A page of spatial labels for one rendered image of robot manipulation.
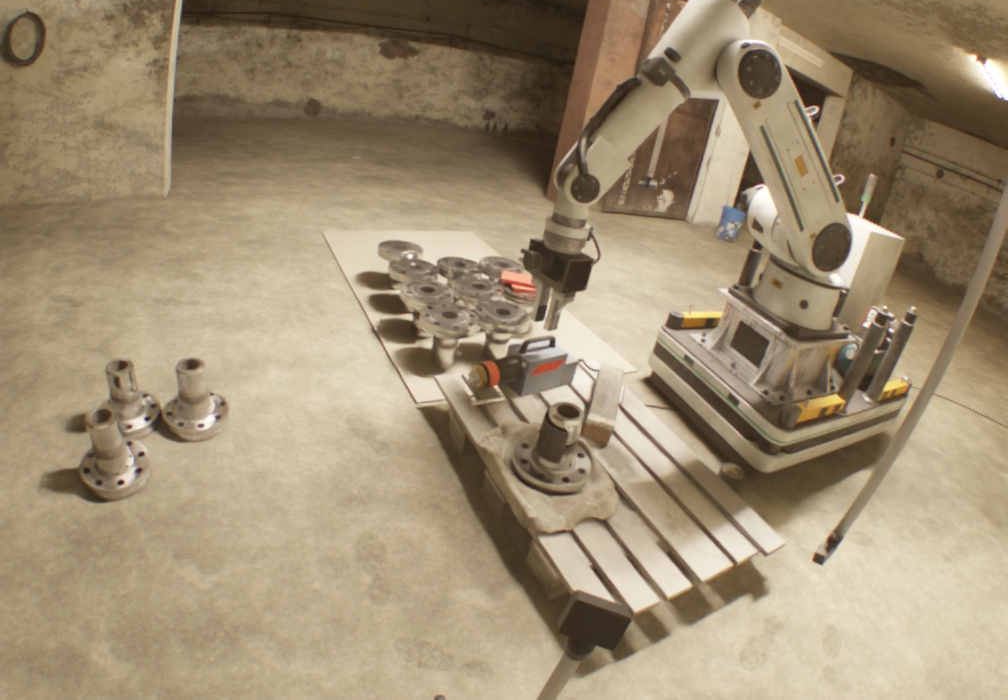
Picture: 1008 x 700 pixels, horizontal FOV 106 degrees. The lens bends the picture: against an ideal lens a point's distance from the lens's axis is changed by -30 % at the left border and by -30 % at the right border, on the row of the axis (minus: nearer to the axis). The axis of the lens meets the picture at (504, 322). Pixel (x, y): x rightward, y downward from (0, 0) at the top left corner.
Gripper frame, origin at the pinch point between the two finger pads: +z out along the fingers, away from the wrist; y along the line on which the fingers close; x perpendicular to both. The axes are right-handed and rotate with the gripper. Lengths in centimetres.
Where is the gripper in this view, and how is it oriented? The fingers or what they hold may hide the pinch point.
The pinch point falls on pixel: (545, 316)
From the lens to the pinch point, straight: 209.7
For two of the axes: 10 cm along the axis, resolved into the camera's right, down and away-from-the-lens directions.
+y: -5.8, -4.6, 6.7
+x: -7.9, 1.3, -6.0
